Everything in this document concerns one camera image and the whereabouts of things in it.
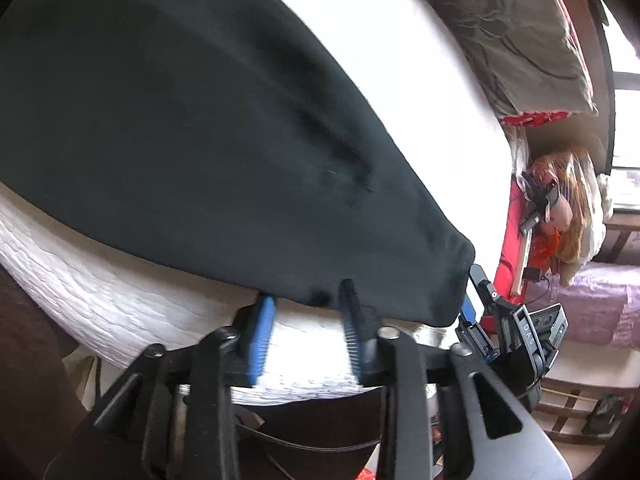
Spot clear plastic bag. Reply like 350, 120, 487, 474
527, 146, 610, 273

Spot wooden rack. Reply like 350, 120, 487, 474
532, 377, 632, 447

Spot black cable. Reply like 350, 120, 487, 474
234, 422, 383, 461

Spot red patterned cloth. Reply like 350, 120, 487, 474
500, 110, 568, 130

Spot grey floral pillow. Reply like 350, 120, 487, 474
395, 0, 599, 121

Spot black pants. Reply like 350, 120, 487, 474
0, 0, 476, 325

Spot window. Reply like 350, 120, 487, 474
597, 0, 640, 211

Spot dark brown cloth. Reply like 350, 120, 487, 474
0, 265, 98, 480

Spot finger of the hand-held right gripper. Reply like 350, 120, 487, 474
469, 264, 521, 322
455, 295, 499, 362

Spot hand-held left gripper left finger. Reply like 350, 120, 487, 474
45, 294, 278, 480

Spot white quilted bed cover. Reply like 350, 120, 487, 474
0, 0, 518, 406

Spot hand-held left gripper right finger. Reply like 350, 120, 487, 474
340, 279, 573, 480

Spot red bed sheet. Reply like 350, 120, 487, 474
494, 180, 533, 297

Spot pink cloth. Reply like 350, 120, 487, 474
525, 262, 640, 350

